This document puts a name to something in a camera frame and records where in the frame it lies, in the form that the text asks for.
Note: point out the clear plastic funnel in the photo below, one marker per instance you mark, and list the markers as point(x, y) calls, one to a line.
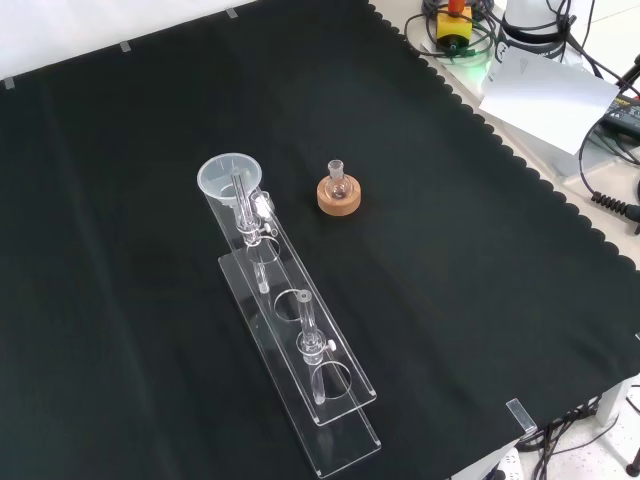
point(220, 175)

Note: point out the clear funnel stand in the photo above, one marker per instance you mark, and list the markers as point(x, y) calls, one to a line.
point(295, 360)

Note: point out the small round-bottom glass flask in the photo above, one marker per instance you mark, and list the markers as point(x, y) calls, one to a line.
point(338, 188)

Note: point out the black cloth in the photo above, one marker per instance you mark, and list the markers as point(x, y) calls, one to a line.
point(150, 300)

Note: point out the grey tape piece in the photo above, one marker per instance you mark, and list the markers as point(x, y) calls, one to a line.
point(9, 83)
point(231, 12)
point(125, 47)

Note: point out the yellow stop button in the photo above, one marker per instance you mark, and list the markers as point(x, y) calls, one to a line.
point(452, 27)

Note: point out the clear tape piece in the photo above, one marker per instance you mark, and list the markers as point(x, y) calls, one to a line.
point(520, 415)

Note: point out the pale board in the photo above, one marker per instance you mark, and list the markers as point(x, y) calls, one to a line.
point(545, 95)

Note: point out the white power strip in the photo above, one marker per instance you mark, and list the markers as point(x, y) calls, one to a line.
point(507, 465)

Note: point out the black power adapter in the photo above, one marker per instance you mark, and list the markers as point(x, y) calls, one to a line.
point(625, 115)

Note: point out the white table leg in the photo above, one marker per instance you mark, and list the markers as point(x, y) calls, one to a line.
point(612, 407)

